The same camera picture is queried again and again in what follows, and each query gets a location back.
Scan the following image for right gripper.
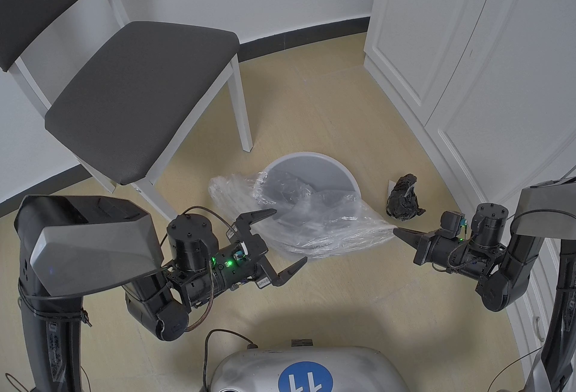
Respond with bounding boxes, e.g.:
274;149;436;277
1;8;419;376
413;234;470;270

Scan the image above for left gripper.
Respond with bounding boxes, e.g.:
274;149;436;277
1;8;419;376
210;208;309;295

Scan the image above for black plastic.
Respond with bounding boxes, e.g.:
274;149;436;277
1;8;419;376
386;173;427;222

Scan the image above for clear plastic bag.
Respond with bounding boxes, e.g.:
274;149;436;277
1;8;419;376
208;171;397;262

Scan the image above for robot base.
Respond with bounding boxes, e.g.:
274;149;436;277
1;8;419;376
211;338;408;392

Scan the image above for white trash bin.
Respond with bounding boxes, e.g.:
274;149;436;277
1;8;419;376
262;151;362;256

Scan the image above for white chair grey cushions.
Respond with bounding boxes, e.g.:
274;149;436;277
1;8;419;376
0;0;254;222

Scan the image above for white wardrobe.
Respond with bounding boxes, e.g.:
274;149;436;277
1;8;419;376
364;0;576;386

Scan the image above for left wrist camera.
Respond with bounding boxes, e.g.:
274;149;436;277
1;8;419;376
223;242;249;268

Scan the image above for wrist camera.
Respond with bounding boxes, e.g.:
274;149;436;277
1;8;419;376
441;210;467;241
223;242;249;268

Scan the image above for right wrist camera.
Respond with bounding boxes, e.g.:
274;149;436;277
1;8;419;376
441;210;467;241

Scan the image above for black cable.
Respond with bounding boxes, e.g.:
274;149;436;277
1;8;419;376
204;329;258;387
180;206;236;242

